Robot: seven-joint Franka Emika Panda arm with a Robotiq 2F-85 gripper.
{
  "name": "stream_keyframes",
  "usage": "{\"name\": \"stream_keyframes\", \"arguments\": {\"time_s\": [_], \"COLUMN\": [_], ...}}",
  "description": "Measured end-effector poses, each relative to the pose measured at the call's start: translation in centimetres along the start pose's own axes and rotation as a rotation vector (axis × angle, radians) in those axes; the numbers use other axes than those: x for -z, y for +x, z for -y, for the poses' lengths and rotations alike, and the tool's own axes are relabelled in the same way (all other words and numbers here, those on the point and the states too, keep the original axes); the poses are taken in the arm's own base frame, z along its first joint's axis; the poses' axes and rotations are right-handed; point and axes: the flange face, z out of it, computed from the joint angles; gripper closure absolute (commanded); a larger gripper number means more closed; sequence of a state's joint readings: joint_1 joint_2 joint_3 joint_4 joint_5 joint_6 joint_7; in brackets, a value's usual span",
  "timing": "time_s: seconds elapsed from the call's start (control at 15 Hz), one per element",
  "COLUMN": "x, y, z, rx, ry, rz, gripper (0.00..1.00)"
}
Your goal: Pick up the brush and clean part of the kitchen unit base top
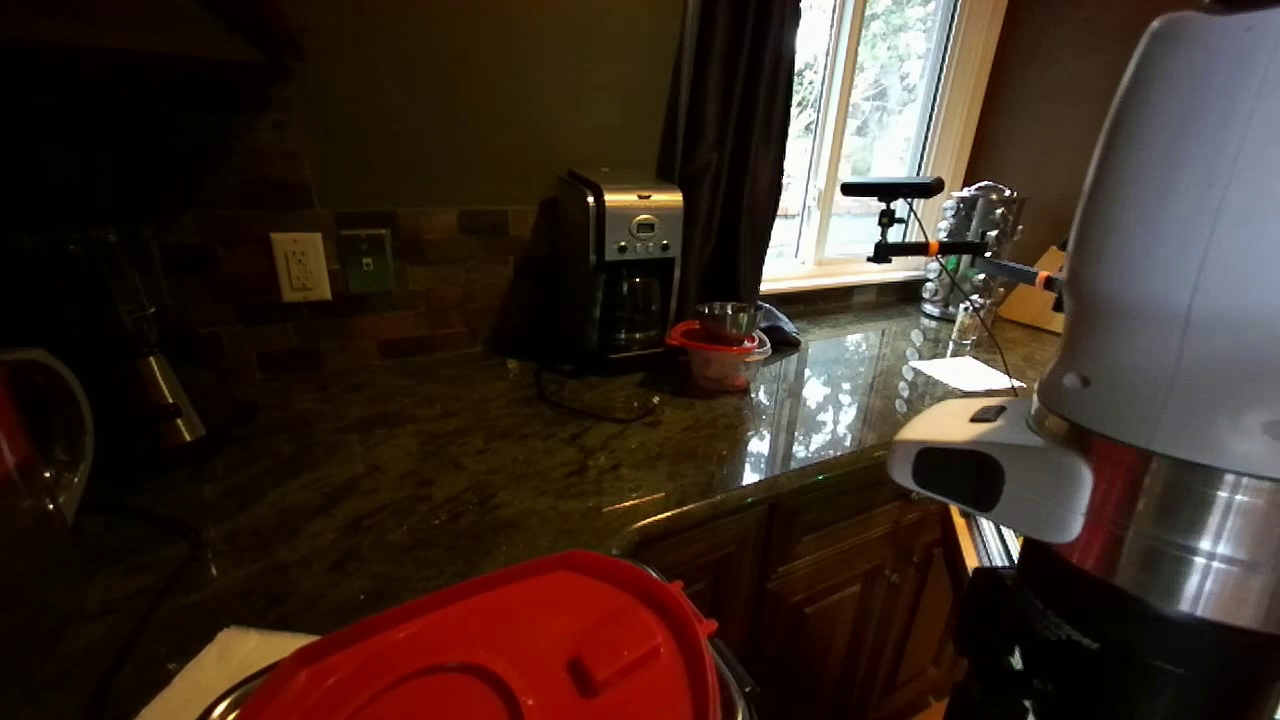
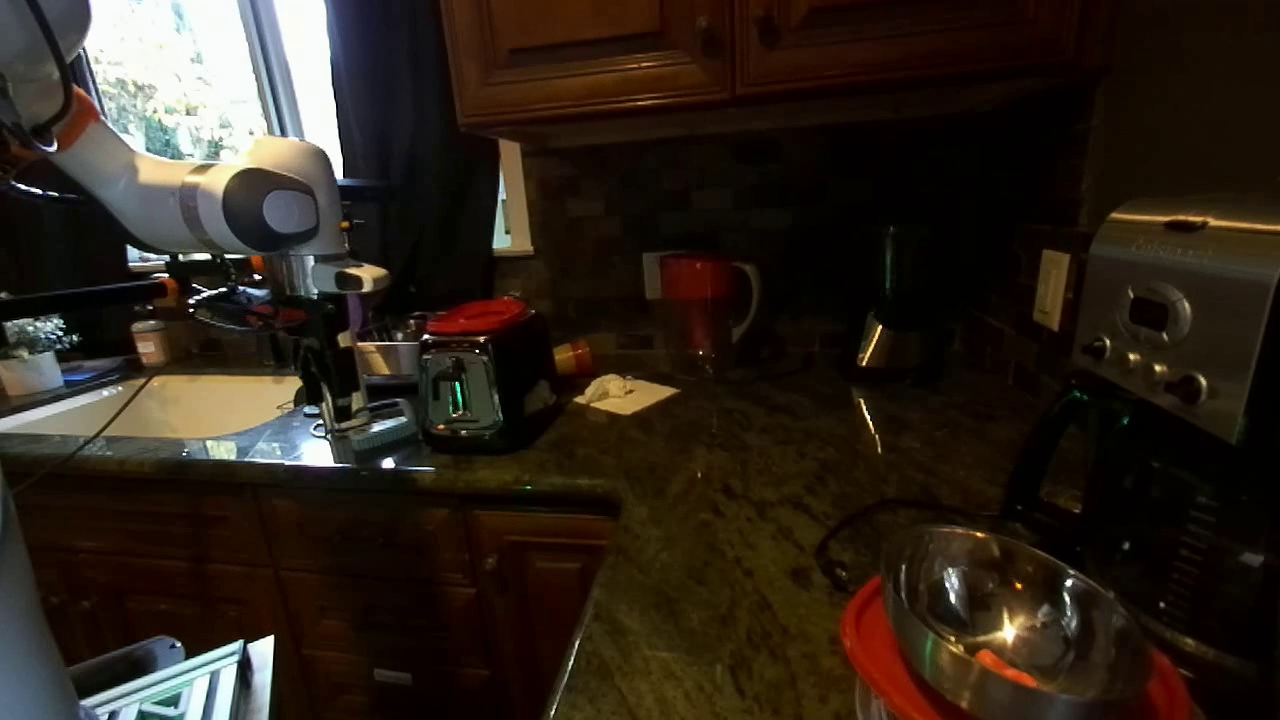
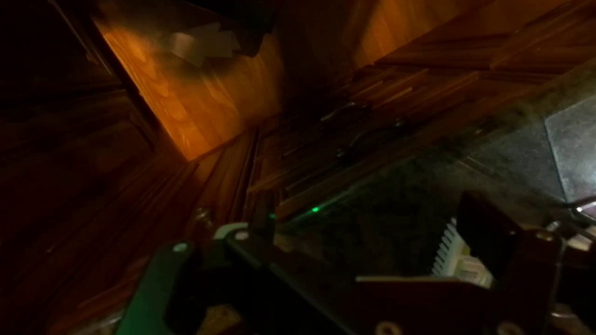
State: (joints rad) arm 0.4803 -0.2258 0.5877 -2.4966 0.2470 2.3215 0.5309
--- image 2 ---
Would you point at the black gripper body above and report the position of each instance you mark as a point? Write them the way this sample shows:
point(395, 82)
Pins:
point(316, 323)

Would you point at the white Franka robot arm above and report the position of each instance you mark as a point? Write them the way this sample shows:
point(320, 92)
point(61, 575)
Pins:
point(144, 201)

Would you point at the white kitchen sink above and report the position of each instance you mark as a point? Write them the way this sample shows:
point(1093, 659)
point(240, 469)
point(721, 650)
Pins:
point(200, 407)

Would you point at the black toaster red top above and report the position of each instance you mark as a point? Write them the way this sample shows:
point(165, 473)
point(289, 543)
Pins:
point(486, 382)

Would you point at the wooden lower cabinet unit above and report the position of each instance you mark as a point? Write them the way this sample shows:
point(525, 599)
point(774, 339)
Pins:
point(161, 562)

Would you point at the kitchen window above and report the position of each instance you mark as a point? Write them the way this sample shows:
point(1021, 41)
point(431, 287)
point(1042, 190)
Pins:
point(173, 65)

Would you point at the brown soap bottle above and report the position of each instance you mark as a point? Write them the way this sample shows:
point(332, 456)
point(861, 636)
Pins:
point(168, 323)

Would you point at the wooden drawer front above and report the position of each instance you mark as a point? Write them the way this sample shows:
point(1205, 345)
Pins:
point(384, 625)
point(361, 547)

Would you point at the small glass cup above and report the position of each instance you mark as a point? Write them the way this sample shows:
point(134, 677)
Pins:
point(148, 345)

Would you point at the dark window curtain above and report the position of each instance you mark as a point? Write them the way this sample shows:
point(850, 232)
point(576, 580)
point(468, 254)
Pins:
point(53, 242)
point(403, 132)

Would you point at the small orange fruit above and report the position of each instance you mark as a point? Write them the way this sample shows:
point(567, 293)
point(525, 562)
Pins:
point(573, 358)

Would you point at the white paper napkin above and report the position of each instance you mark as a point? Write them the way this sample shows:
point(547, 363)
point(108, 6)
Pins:
point(625, 394)

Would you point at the small potted plant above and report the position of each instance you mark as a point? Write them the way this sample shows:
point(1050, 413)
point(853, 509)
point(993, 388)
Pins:
point(35, 367)

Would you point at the wooden lower cabinet door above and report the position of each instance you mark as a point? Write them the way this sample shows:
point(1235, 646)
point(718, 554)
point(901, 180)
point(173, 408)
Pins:
point(532, 614)

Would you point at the wooden cabinet door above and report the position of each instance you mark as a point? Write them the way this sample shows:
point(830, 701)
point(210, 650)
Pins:
point(906, 41)
point(532, 614)
point(587, 52)

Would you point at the white dishwasher rack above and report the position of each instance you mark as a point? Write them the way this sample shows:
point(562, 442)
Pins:
point(173, 685)

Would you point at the red mug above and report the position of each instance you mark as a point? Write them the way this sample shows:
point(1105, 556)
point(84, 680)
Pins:
point(701, 302)

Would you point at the wooden upper cabinet door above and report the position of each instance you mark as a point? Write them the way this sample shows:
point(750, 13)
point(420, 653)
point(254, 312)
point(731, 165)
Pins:
point(906, 41)
point(587, 52)

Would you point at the red lid container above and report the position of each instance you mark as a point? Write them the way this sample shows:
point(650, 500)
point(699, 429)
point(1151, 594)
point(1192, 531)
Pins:
point(864, 653)

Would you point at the stainless steel bowl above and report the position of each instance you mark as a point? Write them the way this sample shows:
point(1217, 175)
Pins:
point(1000, 614)

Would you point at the silver coffee maker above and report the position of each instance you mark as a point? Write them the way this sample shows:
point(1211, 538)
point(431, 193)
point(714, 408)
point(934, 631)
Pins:
point(1172, 323)

